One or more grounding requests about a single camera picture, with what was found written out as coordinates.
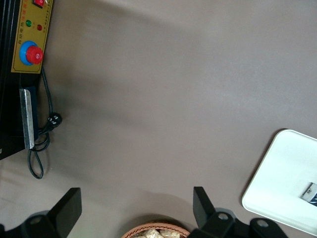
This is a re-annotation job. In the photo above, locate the black power cord with plug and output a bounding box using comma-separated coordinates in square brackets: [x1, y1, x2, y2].
[27, 66, 63, 179]

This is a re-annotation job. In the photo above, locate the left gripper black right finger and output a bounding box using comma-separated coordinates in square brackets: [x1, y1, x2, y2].
[189, 186, 236, 238]

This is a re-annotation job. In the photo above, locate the black machine yellow control panel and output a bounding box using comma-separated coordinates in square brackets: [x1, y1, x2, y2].
[0, 0, 54, 161]

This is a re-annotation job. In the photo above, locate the beige plastic serving tray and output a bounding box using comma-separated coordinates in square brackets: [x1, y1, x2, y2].
[241, 128, 317, 234]

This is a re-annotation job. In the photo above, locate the small black drink carton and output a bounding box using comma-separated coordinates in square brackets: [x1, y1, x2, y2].
[301, 182, 317, 206]

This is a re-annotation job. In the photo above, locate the clear crispy snack packet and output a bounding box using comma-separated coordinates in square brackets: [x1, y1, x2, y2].
[158, 229, 180, 238]
[137, 229, 161, 238]

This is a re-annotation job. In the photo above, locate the round brown wicker basket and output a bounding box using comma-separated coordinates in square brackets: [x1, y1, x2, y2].
[121, 221, 191, 238]

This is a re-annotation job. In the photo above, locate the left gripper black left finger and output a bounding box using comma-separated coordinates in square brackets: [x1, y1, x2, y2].
[21, 187, 83, 238]

